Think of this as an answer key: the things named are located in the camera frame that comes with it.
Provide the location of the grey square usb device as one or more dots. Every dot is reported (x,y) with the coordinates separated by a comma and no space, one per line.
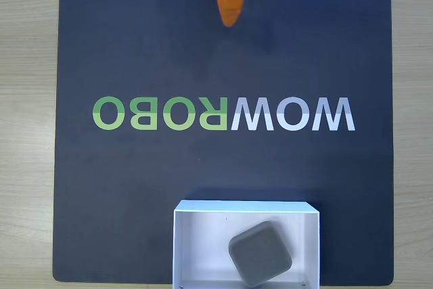
(260,253)

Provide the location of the white cardboard box bin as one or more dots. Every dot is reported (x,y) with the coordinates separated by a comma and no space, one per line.
(199,251)

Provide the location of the dark mat with WOWROBO logo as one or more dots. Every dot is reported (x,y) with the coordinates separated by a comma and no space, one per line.
(135,174)

